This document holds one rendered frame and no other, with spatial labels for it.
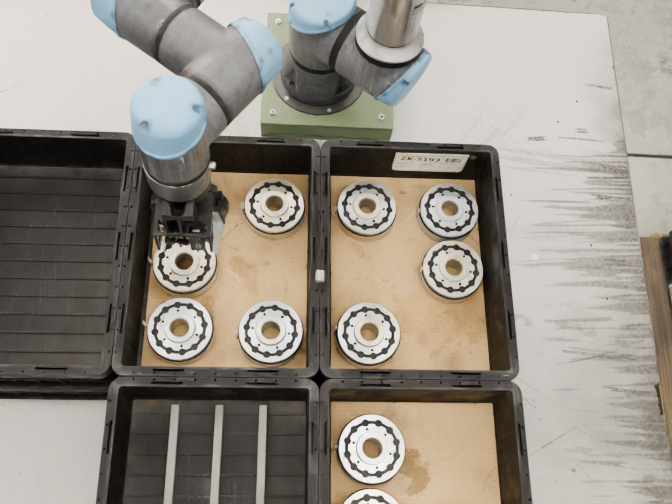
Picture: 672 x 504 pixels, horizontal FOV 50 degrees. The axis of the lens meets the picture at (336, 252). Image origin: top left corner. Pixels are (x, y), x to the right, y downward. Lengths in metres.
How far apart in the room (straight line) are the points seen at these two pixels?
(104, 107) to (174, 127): 0.82
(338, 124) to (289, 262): 0.34
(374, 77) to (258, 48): 0.47
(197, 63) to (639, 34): 2.19
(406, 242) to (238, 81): 0.56
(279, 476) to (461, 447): 0.29
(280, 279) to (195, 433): 0.28
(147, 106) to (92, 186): 0.59
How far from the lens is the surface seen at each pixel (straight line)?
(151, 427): 1.17
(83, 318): 1.23
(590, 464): 1.38
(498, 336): 1.17
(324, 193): 1.15
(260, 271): 1.21
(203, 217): 0.91
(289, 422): 1.15
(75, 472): 1.32
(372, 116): 1.44
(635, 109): 2.62
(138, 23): 0.84
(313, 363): 1.06
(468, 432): 1.18
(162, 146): 0.74
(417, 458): 1.16
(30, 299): 1.26
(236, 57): 0.79
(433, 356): 1.19
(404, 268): 1.23
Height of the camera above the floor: 1.97
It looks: 68 degrees down
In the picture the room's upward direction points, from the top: 11 degrees clockwise
